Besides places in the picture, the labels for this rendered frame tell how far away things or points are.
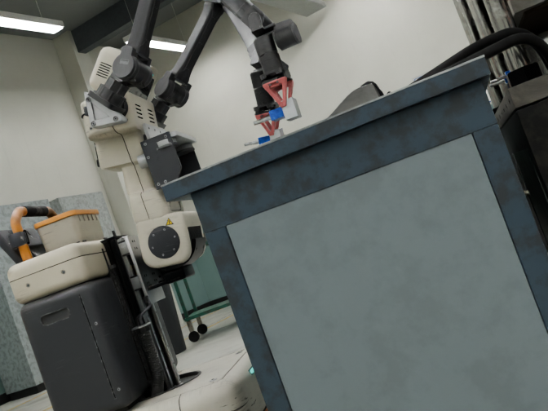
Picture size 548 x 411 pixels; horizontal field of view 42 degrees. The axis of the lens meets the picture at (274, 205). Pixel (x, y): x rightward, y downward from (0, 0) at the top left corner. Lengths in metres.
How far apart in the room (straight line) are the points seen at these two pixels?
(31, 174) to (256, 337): 7.81
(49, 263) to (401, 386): 1.19
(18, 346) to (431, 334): 6.52
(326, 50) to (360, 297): 8.56
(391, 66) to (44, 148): 4.59
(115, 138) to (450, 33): 7.40
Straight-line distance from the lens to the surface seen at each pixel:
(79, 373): 2.25
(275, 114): 1.96
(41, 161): 9.38
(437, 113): 1.42
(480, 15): 2.95
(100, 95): 2.21
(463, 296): 1.43
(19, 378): 7.81
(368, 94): 2.04
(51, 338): 2.27
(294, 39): 1.97
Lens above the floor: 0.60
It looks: 3 degrees up
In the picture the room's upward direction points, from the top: 20 degrees counter-clockwise
